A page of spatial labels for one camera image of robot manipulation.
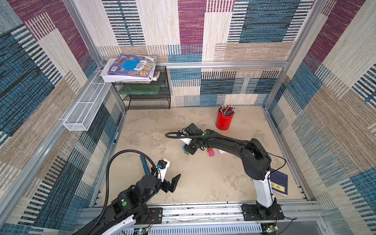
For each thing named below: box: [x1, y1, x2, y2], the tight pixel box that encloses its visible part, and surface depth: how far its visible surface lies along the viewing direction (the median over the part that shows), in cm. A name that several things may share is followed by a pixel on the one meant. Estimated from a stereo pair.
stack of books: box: [99, 53, 161, 83], surface depth 81 cm
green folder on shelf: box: [117, 84, 161, 95], surface depth 103 cm
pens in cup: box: [219, 103, 236, 117], surface depth 101 cm
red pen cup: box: [215, 105, 235, 131], surface depth 106 cm
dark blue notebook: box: [269, 169, 288, 195], surface depth 83 cm
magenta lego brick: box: [208, 149, 215, 157], surface depth 96 cm
